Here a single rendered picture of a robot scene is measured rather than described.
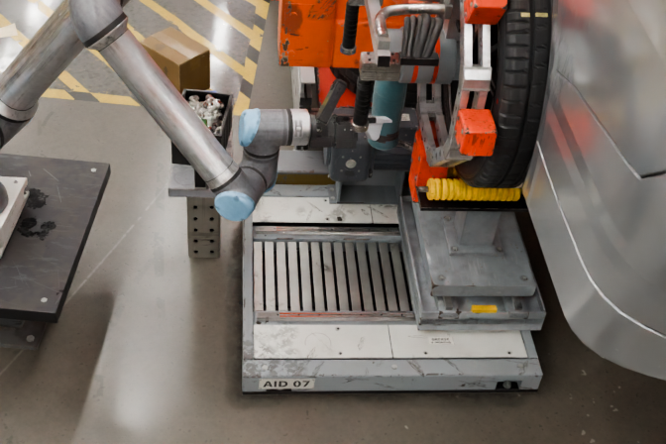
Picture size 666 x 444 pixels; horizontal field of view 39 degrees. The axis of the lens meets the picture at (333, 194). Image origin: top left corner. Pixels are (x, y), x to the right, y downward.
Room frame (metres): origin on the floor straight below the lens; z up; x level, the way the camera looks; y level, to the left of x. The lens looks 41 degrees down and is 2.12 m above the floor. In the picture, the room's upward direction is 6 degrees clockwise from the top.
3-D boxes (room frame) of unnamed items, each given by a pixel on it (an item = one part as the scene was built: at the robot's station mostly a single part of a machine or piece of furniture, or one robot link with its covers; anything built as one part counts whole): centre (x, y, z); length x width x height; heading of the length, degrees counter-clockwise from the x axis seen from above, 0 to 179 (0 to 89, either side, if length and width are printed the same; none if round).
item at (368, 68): (1.85, -0.08, 0.93); 0.09 x 0.05 x 0.05; 98
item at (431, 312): (2.07, -0.42, 0.13); 0.50 x 0.36 x 0.10; 8
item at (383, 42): (1.93, -0.15, 1.03); 0.19 x 0.18 x 0.11; 98
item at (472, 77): (2.05, -0.26, 0.85); 0.54 x 0.07 x 0.54; 8
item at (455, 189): (1.94, -0.37, 0.51); 0.29 x 0.06 x 0.06; 98
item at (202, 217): (2.14, 0.39, 0.21); 0.10 x 0.10 x 0.42; 8
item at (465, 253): (2.07, -0.42, 0.32); 0.40 x 0.30 x 0.28; 8
